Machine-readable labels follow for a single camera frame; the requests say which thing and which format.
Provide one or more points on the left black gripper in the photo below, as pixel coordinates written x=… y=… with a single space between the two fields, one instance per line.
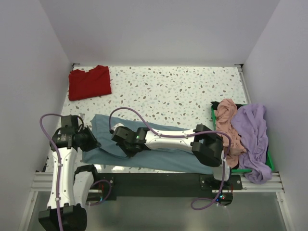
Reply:
x=93 y=143

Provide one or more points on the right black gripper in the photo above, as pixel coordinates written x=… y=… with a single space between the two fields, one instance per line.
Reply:
x=129 y=153

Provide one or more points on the blue-grey t-shirt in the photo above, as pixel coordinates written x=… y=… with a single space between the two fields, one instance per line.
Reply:
x=162 y=159

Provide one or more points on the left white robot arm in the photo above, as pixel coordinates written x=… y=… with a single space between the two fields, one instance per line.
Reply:
x=66 y=207

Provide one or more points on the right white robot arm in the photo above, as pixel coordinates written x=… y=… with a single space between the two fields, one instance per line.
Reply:
x=204 y=144

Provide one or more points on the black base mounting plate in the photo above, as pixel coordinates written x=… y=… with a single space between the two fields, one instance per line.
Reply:
x=163 y=185

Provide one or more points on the folded red t-shirt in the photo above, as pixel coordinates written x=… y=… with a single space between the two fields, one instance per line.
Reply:
x=89 y=84

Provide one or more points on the crumpled pink t-shirt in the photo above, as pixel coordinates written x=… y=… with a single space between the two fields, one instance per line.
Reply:
x=224 y=114

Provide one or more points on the crumpled lilac t-shirt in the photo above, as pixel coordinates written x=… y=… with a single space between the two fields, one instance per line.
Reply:
x=250 y=124

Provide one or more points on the green plastic bin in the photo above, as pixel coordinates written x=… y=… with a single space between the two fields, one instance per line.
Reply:
x=268 y=162

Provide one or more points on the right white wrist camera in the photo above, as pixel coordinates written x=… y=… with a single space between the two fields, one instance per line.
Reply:
x=112 y=129

